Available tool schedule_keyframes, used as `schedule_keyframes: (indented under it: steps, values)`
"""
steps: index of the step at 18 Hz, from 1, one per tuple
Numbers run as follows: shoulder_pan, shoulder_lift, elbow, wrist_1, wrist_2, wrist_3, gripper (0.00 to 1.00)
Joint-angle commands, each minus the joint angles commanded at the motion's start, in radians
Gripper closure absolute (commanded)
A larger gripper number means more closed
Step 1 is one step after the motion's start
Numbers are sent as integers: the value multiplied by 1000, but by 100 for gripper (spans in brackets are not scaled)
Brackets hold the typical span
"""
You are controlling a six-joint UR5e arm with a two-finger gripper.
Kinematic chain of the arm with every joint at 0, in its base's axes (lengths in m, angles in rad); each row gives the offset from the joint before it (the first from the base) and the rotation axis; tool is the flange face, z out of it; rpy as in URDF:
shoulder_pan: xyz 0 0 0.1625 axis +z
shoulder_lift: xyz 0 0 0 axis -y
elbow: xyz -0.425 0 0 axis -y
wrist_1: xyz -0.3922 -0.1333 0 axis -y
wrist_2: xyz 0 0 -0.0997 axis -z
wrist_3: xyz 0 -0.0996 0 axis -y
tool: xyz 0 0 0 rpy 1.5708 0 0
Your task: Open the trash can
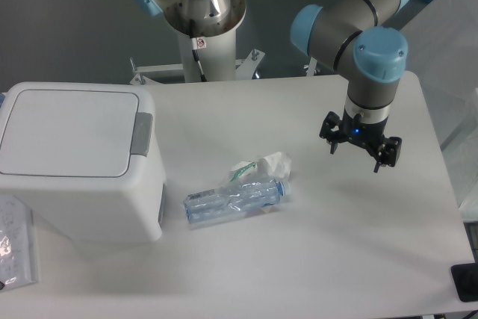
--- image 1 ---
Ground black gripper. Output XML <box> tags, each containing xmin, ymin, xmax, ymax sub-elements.
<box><xmin>319</xmin><ymin>110</ymin><xmax>403</xmax><ymax>173</ymax></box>

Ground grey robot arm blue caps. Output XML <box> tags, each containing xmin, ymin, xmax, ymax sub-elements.
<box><xmin>290</xmin><ymin>0</ymin><xmax>409</xmax><ymax>169</ymax></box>

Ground white plastic trash can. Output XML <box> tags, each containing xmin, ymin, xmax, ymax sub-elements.
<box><xmin>1</xmin><ymin>82</ymin><xmax>166</xmax><ymax>243</ymax></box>

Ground white trash can lid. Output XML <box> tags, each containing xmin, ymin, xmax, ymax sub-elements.
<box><xmin>1</xmin><ymin>89</ymin><xmax>139</xmax><ymax>178</ymax></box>

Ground crumpled white plastic wrapper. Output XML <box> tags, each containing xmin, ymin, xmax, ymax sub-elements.
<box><xmin>222</xmin><ymin>152</ymin><xmax>292</xmax><ymax>184</ymax></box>

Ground crushed clear plastic bottle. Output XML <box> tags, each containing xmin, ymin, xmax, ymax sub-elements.
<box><xmin>183</xmin><ymin>177</ymin><xmax>291</xmax><ymax>224</ymax></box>

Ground black device at table edge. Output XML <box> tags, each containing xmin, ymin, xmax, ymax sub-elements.
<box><xmin>450</xmin><ymin>263</ymin><xmax>477</xmax><ymax>303</ymax></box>

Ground grey lid push button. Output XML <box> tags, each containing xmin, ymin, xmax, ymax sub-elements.
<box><xmin>130</xmin><ymin>112</ymin><xmax>153</xmax><ymax>157</ymax></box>

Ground clear plastic document sleeve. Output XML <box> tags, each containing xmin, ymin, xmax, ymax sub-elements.
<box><xmin>1</xmin><ymin>194</ymin><xmax>39</xmax><ymax>293</ymax></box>

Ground white metal base frame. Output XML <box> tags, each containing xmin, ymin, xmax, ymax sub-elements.
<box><xmin>130</xmin><ymin>49</ymin><xmax>265</xmax><ymax>85</ymax></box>

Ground black cable on pedestal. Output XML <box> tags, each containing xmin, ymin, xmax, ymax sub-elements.
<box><xmin>189</xmin><ymin>19</ymin><xmax>208</xmax><ymax>83</ymax></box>

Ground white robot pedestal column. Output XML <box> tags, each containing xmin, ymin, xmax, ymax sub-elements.
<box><xmin>172</xmin><ymin>0</ymin><xmax>246</xmax><ymax>83</ymax></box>

